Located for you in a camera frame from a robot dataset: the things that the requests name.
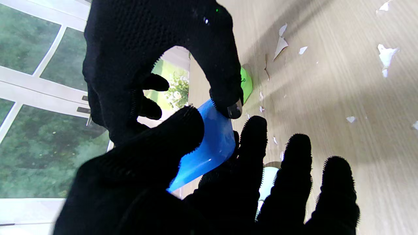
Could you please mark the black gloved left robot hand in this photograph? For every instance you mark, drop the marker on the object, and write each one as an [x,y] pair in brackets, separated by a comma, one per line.
[137,195]

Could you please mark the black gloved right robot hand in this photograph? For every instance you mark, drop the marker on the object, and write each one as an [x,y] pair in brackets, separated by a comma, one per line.
[130,42]

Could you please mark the blue pill box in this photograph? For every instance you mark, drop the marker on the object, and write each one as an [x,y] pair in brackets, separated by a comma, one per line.
[212,143]

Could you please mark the green plastic dish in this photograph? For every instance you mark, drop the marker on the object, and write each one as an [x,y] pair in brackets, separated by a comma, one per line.
[247,85]

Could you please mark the pale green ceramic bowl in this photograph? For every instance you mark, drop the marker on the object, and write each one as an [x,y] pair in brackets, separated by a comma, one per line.
[268,182]

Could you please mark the white paper scrap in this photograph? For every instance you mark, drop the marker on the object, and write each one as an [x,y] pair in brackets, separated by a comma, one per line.
[280,44]
[384,6]
[350,119]
[386,55]
[303,50]

